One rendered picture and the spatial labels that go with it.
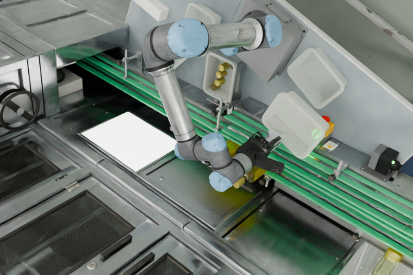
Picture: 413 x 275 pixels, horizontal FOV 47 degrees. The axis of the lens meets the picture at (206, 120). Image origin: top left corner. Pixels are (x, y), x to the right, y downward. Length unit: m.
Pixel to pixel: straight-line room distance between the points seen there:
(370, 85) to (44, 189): 1.43
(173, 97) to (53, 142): 1.00
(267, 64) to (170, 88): 0.60
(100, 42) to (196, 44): 1.27
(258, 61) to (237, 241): 0.77
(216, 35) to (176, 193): 0.83
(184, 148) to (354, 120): 0.77
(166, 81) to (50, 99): 1.13
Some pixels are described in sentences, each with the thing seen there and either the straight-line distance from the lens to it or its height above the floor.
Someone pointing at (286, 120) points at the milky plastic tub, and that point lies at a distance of 1.87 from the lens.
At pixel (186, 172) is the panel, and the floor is 1.14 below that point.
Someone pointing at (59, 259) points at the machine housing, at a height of 1.82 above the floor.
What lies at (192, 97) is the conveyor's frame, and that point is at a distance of 2.45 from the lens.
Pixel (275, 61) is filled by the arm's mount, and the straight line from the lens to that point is 2.05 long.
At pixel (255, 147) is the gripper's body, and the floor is 1.24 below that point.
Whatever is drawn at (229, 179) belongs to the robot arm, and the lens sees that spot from 1.62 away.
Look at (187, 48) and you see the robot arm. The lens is 1.46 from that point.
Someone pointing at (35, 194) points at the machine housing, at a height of 1.69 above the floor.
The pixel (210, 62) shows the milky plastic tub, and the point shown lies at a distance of 2.33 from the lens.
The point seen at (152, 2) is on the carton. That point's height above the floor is 0.80.
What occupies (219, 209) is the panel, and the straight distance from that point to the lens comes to 2.09.
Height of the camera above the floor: 2.48
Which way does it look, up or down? 42 degrees down
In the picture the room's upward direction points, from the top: 120 degrees counter-clockwise
